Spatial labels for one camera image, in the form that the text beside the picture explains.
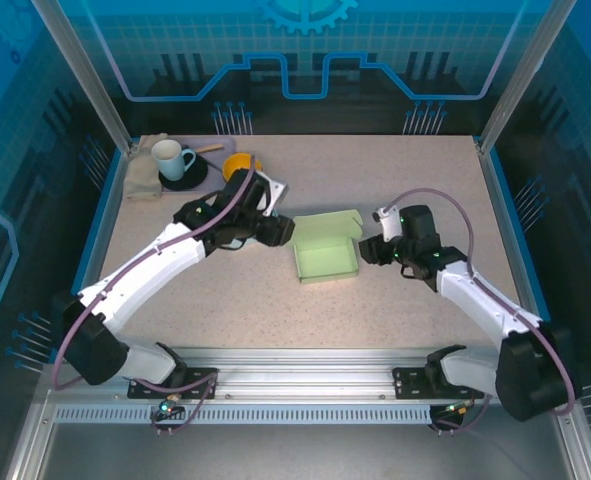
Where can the light green paper box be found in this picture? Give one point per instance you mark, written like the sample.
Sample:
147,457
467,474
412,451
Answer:
325,260

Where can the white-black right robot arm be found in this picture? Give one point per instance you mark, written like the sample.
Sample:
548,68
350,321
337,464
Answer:
475,295

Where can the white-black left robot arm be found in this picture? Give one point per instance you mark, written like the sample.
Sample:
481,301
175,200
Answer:
145,270

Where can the lilac tray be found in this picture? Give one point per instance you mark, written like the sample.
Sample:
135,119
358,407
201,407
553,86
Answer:
207,186

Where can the orange bowl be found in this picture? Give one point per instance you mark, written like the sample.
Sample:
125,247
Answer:
237,164

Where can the black saucer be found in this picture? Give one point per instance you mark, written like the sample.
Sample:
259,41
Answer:
195,177

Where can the white mug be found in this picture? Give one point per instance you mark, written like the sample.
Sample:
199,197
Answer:
167,160

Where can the blue table side strip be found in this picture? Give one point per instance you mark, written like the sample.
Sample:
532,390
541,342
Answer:
514,225

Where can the beige cloth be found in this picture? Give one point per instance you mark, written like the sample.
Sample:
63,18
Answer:
140,180

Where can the green-lit connector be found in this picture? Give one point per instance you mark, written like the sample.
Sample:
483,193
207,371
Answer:
167,406
460,408

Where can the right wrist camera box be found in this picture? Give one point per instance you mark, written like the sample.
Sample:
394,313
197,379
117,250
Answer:
387,225

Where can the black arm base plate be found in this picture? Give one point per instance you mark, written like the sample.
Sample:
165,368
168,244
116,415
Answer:
410,385
200,385

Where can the aluminium mounting rail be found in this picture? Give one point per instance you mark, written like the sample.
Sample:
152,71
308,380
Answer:
300,370

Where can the aluminium frame post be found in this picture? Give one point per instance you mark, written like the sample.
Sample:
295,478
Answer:
525,75
86,75

